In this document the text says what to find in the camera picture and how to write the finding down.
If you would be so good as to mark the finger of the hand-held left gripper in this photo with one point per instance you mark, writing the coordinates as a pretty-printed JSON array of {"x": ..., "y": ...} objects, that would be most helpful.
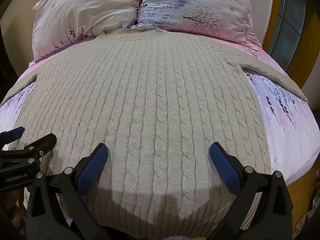
[
  {"x": 42, "y": 142},
  {"x": 13, "y": 133}
]

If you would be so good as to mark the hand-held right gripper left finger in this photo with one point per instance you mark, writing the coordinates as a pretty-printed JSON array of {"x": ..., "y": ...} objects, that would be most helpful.
[{"x": 93, "y": 163}]

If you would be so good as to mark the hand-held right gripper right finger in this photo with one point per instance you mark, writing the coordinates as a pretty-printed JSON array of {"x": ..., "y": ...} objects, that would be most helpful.
[{"x": 225, "y": 166}]

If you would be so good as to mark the pink floral bed sheet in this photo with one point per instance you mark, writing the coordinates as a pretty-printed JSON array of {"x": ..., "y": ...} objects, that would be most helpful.
[{"x": 287, "y": 120}]

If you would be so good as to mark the yellow bed base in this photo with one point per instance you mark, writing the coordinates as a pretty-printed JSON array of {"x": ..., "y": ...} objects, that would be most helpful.
[{"x": 303, "y": 195}]

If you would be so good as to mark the pink floral pillow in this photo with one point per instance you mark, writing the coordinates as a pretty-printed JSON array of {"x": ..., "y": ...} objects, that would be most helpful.
[{"x": 82, "y": 12}]

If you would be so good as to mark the blue window glass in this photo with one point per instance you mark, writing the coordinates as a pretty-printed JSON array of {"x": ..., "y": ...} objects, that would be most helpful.
[{"x": 290, "y": 25}]

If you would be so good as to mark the pink pillow with tree print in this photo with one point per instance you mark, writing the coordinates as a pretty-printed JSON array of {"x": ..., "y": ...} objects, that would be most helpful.
[{"x": 200, "y": 5}]

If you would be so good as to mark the yellow wooden window frame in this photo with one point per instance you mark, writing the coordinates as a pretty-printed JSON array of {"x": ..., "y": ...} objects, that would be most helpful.
[{"x": 272, "y": 25}]

